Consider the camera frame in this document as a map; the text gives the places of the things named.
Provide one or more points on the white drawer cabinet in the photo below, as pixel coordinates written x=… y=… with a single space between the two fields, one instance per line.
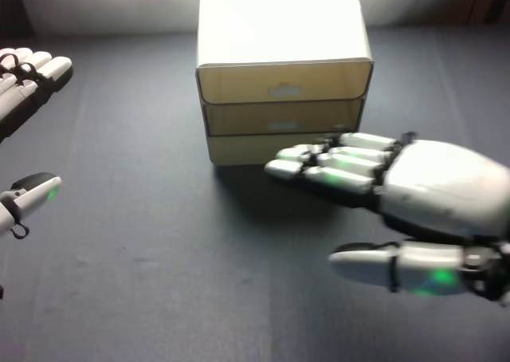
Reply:
x=279 y=27

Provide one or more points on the grey table cloth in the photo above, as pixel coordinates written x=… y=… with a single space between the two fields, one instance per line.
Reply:
x=159 y=278

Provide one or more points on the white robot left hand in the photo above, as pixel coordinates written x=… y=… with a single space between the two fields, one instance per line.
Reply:
x=24 y=83

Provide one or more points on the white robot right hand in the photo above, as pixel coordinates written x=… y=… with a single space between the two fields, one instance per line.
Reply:
x=446 y=182

